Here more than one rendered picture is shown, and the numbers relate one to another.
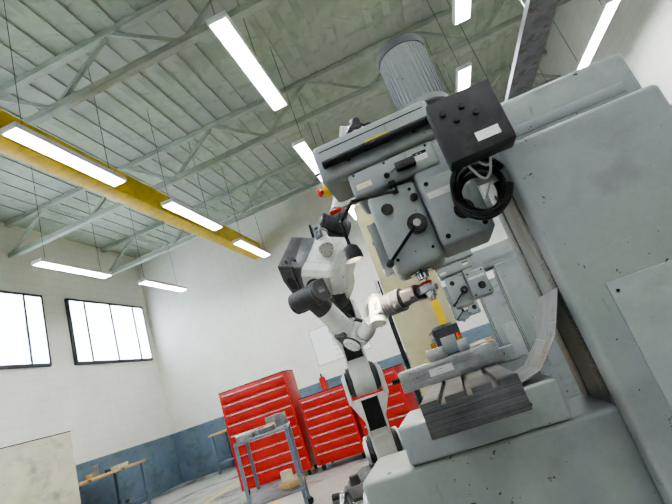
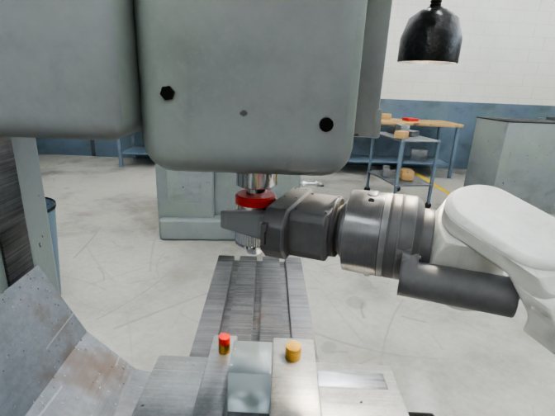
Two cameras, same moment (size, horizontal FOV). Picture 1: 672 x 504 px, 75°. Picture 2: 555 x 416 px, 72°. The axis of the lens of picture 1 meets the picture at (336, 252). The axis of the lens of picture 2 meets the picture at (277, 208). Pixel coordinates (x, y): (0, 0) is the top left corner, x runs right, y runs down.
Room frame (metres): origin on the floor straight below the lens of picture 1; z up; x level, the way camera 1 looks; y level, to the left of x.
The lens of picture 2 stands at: (2.02, -0.34, 1.39)
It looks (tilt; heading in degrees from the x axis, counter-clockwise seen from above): 18 degrees down; 168
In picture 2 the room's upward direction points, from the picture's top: 2 degrees clockwise
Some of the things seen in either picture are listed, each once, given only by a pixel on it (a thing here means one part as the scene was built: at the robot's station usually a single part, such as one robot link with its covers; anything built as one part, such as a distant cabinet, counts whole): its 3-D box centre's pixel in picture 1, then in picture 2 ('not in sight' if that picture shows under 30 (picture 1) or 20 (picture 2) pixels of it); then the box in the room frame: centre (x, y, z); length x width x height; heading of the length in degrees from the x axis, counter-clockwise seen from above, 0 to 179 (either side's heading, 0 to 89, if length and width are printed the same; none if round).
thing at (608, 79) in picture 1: (513, 136); not in sight; (1.52, -0.77, 1.66); 0.80 x 0.23 x 0.20; 80
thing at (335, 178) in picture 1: (378, 154); not in sight; (1.60, -0.29, 1.81); 0.47 x 0.26 x 0.16; 80
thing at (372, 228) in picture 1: (380, 249); (367, 30); (1.62, -0.17, 1.45); 0.04 x 0.04 x 0.21; 80
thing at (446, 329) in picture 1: (448, 346); not in sight; (2.16, -0.36, 1.03); 0.22 x 0.12 x 0.20; 178
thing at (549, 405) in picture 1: (478, 414); not in sight; (1.61, -0.27, 0.79); 0.50 x 0.35 x 0.12; 80
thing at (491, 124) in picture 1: (469, 125); not in sight; (1.22, -0.51, 1.62); 0.20 x 0.09 x 0.21; 80
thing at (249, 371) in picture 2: (450, 344); (251, 375); (1.63, -0.28, 1.03); 0.06 x 0.05 x 0.06; 168
